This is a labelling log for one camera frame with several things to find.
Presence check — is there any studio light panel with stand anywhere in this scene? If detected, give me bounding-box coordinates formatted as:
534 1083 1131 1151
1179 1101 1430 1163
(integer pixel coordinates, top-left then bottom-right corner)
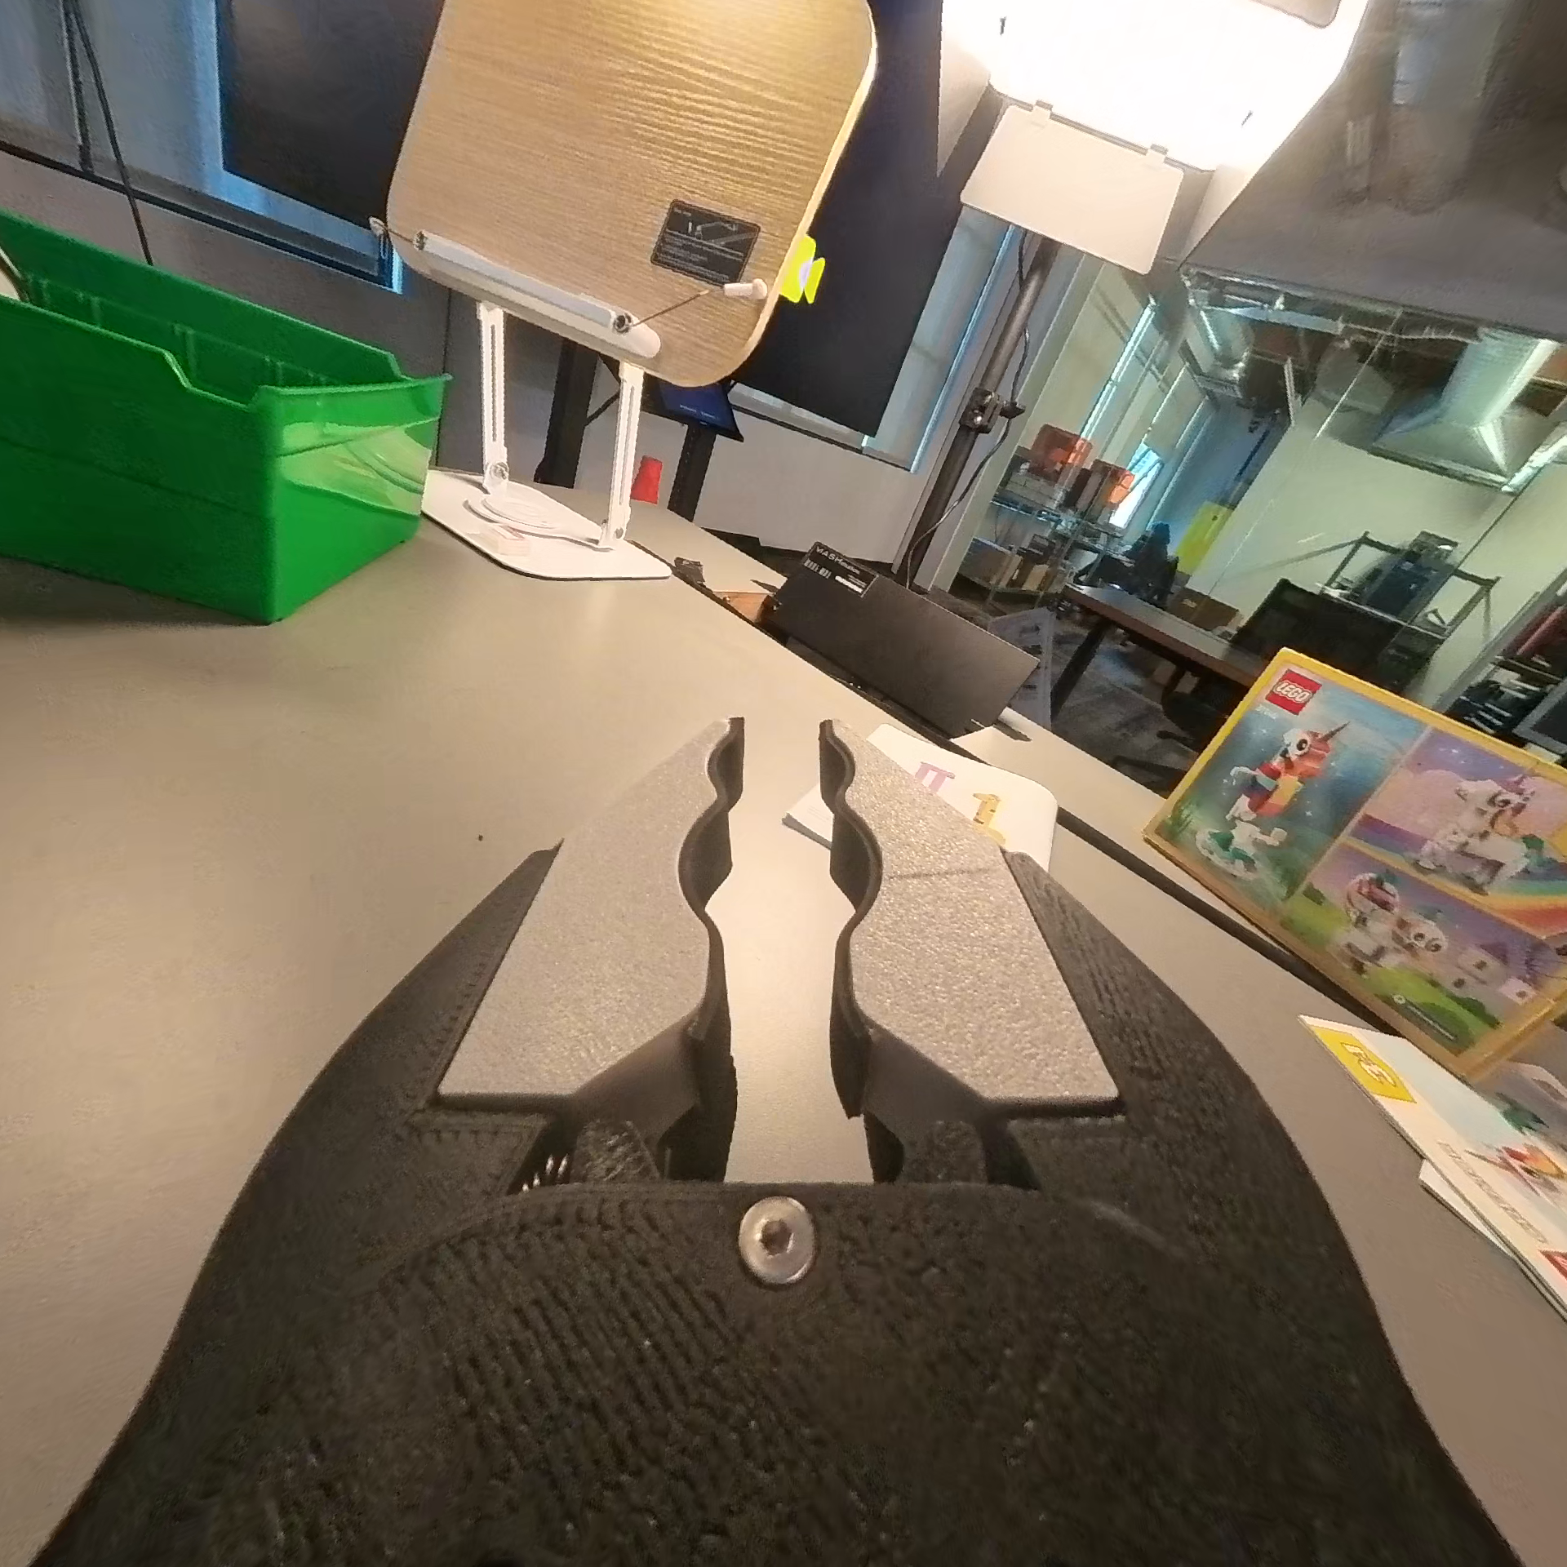
900 0 1373 583

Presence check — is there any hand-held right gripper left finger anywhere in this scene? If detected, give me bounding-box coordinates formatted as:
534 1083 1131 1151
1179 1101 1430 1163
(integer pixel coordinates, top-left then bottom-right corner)
437 718 750 1181

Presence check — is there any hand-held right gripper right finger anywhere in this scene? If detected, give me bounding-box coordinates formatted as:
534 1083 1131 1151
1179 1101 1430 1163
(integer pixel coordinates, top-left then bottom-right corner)
819 719 1124 1186

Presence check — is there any instruction booklet with pink bars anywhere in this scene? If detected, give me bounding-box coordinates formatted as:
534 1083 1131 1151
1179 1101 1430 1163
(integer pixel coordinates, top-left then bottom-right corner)
783 723 1059 861

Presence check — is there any small white instruction booklet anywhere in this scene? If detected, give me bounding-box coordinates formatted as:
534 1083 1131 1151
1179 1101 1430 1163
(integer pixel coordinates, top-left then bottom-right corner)
1418 1133 1567 1322

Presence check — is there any small blue screen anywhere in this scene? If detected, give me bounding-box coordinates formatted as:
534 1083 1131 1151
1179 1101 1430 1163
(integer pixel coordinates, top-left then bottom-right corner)
644 373 746 522

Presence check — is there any yellow lego set box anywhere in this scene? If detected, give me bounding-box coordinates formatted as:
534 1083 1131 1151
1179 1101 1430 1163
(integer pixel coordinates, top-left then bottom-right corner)
1146 652 1567 1060

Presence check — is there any instruction booklet with yellow label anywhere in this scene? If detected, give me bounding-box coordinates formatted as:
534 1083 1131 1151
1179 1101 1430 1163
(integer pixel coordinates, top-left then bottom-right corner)
1299 1015 1567 1214

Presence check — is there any flat black box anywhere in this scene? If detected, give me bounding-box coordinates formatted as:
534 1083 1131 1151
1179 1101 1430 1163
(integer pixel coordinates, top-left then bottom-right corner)
766 539 1043 739

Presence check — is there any brown background table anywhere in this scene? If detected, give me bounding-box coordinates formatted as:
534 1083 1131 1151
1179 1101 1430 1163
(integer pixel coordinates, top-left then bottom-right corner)
1059 582 1289 739

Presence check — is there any green plastic bin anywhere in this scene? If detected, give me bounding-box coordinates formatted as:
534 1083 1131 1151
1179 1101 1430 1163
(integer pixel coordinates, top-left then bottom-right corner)
0 209 453 497
0 430 434 629

